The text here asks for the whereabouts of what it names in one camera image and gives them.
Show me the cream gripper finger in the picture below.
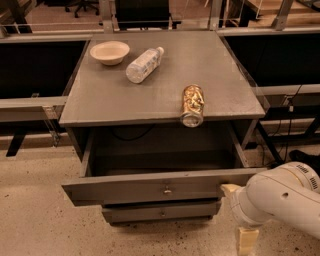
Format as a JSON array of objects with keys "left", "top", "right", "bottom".
[{"left": 236, "top": 227, "right": 259, "bottom": 256}]

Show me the grey top drawer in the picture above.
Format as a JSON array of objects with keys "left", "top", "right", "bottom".
[{"left": 63, "top": 124, "right": 261, "bottom": 206}]

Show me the grey drawer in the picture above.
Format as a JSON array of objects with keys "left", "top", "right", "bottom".
[
  {"left": 63, "top": 124, "right": 261, "bottom": 206},
  {"left": 102, "top": 200, "right": 221, "bottom": 225}
]

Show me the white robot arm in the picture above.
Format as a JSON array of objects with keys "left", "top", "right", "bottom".
[{"left": 220, "top": 162, "right": 320, "bottom": 256}]

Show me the grey bottom drawer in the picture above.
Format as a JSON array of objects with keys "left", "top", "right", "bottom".
[{"left": 102, "top": 200, "right": 221, "bottom": 225}]

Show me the grey wooden drawer cabinet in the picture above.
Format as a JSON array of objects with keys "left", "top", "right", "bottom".
[{"left": 60, "top": 31, "right": 265, "bottom": 224}]

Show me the golden snack jar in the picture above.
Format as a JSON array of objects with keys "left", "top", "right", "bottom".
[{"left": 180, "top": 85, "right": 205, "bottom": 128}]

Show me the clear plastic water bottle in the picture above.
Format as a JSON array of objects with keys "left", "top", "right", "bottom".
[{"left": 126, "top": 47, "right": 164, "bottom": 84}]

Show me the beige paper bowl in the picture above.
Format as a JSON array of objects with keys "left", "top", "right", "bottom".
[{"left": 90, "top": 41, "right": 130, "bottom": 66}]

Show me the black cables right floor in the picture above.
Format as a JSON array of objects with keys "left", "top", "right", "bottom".
[{"left": 256, "top": 84, "right": 320, "bottom": 174}]

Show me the black cable behind drawer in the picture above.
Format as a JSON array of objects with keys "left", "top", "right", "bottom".
[{"left": 111, "top": 124, "right": 156, "bottom": 142}]

